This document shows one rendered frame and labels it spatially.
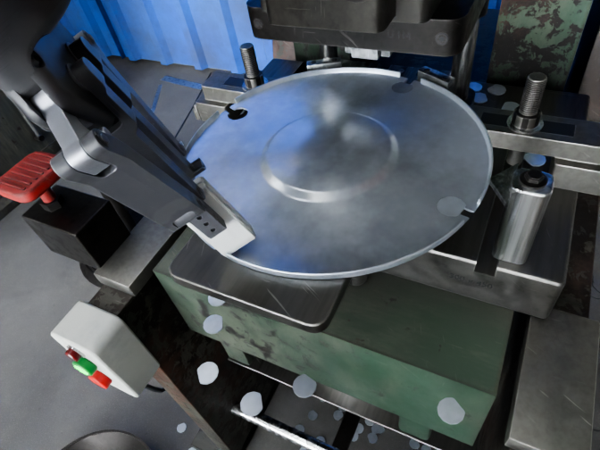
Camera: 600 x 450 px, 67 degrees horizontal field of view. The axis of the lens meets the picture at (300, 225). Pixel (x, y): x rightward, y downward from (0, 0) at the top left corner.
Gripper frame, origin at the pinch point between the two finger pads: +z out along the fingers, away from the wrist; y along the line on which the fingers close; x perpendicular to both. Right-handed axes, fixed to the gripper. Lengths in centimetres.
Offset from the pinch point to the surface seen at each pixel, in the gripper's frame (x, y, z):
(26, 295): -88, -82, 57
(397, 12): 20.1, -6.4, -1.4
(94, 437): -66, -26, 58
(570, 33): 41.9, -14.4, 19.9
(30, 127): -74, -147, 43
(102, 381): -28.3, -7.8, 19.1
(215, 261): -2.4, 0.4, 3.4
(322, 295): 3.8, 7.2, 5.4
